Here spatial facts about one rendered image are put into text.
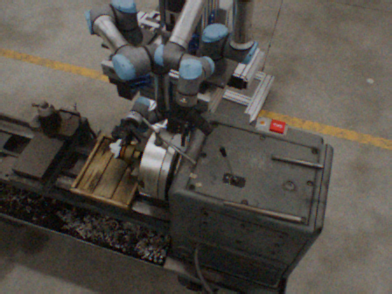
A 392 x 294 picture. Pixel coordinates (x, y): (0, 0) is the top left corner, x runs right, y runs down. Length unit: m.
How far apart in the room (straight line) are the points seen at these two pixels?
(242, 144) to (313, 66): 2.42
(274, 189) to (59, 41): 3.12
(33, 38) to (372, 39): 3.43
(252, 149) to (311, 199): 0.30
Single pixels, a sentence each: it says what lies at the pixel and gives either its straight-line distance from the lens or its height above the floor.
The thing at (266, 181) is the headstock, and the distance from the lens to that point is 1.50.
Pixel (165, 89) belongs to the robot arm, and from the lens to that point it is 1.85.
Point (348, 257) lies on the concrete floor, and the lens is 2.89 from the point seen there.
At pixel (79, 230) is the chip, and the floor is 0.56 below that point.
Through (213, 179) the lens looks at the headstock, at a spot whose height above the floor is 1.26.
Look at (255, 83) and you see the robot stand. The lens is 3.31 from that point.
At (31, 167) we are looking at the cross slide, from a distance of 1.98.
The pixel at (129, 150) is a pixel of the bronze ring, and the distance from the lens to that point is 1.73.
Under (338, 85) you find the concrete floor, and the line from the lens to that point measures 3.81.
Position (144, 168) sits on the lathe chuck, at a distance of 1.58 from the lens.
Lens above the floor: 2.53
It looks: 55 degrees down
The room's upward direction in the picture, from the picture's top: 2 degrees clockwise
